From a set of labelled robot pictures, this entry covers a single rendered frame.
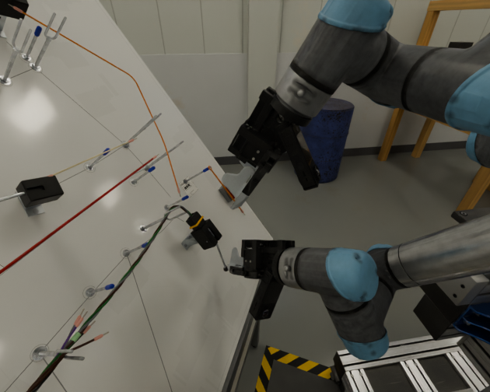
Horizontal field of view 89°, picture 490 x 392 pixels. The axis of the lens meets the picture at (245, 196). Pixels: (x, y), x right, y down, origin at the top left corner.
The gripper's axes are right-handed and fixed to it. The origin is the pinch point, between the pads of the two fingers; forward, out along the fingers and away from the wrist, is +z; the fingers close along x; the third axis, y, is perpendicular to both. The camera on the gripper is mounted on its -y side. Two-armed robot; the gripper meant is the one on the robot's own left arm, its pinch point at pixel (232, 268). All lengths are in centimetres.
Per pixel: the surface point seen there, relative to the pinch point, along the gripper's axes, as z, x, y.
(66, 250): -0.6, 35.4, 3.8
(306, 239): 90, -139, 14
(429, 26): 6, -235, 233
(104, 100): 9, 33, 39
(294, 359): 52, -81, -56
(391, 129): 69, -283, 159
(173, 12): 146, -19, 221
